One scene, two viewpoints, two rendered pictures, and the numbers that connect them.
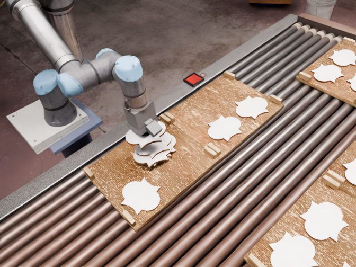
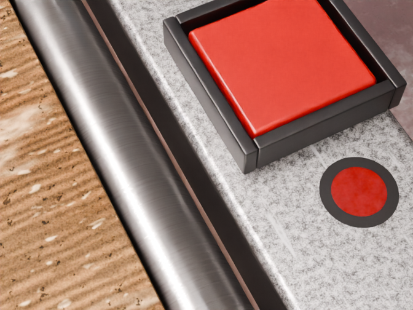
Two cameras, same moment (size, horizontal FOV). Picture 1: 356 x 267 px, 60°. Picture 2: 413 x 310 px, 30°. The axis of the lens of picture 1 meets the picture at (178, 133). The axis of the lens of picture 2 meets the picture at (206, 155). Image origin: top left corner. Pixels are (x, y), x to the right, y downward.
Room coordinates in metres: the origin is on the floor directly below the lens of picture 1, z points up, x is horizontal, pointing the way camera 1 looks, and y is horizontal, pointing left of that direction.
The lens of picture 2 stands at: (1.23, -0.32, 1.19)
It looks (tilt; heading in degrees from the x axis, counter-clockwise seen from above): 60 degrees down; 98
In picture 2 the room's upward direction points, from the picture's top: straight up
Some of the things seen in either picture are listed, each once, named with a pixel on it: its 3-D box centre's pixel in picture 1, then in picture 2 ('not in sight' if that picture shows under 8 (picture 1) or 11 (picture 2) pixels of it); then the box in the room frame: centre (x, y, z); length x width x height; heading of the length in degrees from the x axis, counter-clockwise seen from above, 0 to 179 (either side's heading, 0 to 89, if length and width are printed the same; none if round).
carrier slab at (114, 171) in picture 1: (150, 166); not in sight; (0.73, 0.12, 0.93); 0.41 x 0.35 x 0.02; 126
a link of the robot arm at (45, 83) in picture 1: (51, 87); not in sight; (1.13, 0.52, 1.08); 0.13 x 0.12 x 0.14; 124
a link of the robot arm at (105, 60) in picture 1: (108, 66); not in sight; (0.85, 0.19, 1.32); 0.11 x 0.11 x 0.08; 34
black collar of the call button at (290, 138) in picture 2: (193, 79); (279, 62); (1.24, -0.12, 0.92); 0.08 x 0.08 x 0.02; 35
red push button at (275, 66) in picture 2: (193, 80); (279, 64); (1.24, -0.12, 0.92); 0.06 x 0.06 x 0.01; 35
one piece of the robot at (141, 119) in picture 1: (144, 116); not in sight; (0.76, 0.10, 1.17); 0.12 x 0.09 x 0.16; 40
